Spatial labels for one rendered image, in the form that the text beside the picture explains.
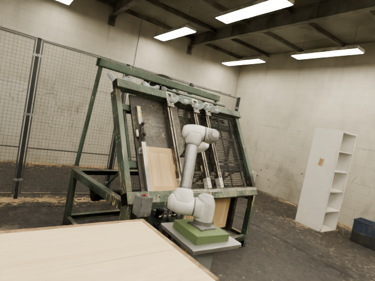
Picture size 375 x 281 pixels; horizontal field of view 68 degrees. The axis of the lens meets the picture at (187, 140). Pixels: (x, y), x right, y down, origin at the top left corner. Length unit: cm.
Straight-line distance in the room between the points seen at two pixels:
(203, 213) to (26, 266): 170
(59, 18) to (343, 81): 702
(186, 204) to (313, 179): 440
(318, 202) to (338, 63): 371
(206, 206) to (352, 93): 608
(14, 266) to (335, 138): 588
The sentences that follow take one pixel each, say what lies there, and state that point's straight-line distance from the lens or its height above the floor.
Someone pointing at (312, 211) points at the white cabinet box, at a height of 34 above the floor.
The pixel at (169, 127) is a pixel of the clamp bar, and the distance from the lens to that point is 326.
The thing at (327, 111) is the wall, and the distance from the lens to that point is 799.
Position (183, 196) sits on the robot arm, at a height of 105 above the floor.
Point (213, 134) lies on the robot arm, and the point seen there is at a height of 158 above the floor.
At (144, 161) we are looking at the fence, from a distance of 288.
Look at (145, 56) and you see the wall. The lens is 824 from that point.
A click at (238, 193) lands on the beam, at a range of 385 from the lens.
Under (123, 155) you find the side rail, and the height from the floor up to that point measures 121.
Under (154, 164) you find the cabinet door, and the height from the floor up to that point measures 114.
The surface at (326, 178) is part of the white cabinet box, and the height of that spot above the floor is 107.
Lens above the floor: 164
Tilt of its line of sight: 4 degrees down
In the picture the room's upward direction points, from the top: 11 degrees clockwise
